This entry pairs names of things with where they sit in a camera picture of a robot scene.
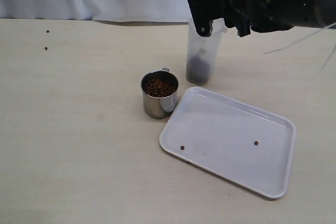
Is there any white rectangular plastic tray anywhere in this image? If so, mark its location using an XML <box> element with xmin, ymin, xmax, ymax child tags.
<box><xmin>159</xmin><ymin>87</ymin><xmax>296</xmax><ymax>199</ymax></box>

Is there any translucent plastic tall container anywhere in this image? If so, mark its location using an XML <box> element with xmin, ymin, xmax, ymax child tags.
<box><xmin>186</xmin><ymin>19</ymin><xmax>227</xmax><ymax>86</ymax></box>

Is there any steel cup with pellets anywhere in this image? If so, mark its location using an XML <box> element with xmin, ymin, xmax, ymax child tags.
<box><xmin>140</xmin><ymin>68</ymin><xmax>179</xmax><ymax>119</ymax></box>

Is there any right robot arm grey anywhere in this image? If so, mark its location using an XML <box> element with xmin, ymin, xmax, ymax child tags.
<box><xmin>187</xmin><ymin>0</ymin><xmax>335</xmax><ymax>37</ymax></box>

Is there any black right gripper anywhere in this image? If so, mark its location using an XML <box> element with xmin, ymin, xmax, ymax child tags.
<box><xmin>187</xmin><ymin>0</ymin><xmax>293</xmax><ymax>37</ymax></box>

